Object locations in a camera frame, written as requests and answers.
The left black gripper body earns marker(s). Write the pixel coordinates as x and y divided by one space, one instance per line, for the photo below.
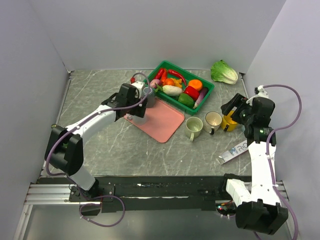
137 110

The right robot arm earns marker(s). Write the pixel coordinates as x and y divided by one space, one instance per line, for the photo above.
259 208

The red bell pepper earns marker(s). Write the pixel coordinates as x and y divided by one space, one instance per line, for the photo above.
192 92

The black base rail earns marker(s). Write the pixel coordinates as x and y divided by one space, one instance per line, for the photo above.
151 193

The lettuce head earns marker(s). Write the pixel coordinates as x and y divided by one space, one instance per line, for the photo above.
222 72

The grey mug pink rim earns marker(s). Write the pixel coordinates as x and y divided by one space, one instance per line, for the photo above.
136 120

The light green mug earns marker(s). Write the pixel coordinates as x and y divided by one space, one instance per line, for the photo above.
193 128

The cream mug black handle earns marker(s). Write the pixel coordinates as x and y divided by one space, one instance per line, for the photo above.
212 122

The white printed card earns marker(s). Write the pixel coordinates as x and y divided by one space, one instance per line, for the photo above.
233 152

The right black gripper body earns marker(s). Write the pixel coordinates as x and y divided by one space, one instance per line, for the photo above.
242 114

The dark blue-grey mug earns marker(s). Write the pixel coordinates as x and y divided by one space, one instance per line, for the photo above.
151 97

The purple eggplant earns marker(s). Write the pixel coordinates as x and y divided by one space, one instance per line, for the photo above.
201 97

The pink tray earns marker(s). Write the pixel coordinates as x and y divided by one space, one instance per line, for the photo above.
162 121

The orange fruit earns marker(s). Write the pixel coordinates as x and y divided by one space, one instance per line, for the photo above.
196 84

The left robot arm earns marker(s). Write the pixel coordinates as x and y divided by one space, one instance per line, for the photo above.
65 148

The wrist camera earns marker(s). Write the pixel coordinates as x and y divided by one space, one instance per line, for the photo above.
260 92
139 85

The green bell pepper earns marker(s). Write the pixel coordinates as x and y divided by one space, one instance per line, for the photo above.
186 100

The orange yellow vegetable piece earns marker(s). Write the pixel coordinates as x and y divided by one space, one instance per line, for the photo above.
173 82

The purple onion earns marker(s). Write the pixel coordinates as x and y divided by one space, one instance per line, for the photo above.
155 83

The white radish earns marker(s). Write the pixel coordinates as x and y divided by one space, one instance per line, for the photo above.
172 91

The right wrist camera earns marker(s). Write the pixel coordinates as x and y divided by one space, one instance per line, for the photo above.
260 92

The red chili pepper pair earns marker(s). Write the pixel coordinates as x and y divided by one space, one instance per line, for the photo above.
160 74

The yellow mug black handle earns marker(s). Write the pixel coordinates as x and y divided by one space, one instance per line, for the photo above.
227 123

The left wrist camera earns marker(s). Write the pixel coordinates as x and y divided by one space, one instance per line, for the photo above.
139 85

